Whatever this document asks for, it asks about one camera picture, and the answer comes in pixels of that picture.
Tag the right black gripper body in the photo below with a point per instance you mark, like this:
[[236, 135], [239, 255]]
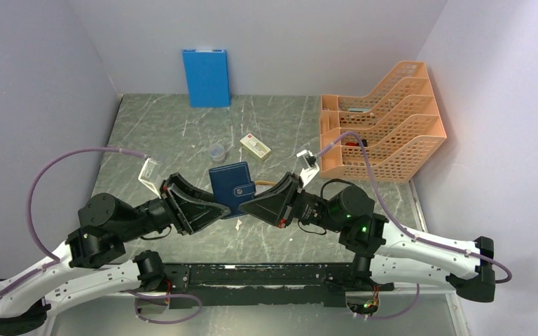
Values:
[[300, 205]]

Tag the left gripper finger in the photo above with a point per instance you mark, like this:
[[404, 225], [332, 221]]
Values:
[[185, 192], [191, 215]]

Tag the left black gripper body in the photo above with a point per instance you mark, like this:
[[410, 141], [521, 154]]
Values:
[[171, 213]]

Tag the orange oval tray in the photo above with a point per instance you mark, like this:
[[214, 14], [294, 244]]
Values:
[[265, 183]]

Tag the blue leather card holder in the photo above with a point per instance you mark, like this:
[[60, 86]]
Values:
[[231, 186]]

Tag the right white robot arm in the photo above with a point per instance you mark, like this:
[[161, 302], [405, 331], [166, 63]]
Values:
[[383, 252]]

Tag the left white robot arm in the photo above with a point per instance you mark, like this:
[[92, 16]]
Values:
[[80, 269]]

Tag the small clear plastic cup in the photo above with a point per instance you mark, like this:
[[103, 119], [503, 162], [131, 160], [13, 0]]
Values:
[[217, 153]]

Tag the small green white box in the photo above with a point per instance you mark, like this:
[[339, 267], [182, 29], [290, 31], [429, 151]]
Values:
[[255, 147]]

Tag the red black item in organizer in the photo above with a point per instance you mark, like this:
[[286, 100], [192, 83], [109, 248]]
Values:
[[363, 143]]

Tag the blue rectangular box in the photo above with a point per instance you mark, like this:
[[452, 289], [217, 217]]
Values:
[[207, 78]]

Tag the orange mesh file organizer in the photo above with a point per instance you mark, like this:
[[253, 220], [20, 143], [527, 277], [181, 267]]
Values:
[[399, 118]]

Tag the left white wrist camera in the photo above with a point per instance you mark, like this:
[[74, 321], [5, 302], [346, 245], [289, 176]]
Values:
[[150, 177]]

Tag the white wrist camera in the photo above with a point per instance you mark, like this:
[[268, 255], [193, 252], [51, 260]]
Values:
[[150, 177], [310, 168]]

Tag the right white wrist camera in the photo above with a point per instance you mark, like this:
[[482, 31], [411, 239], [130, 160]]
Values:
[[310, 168]]

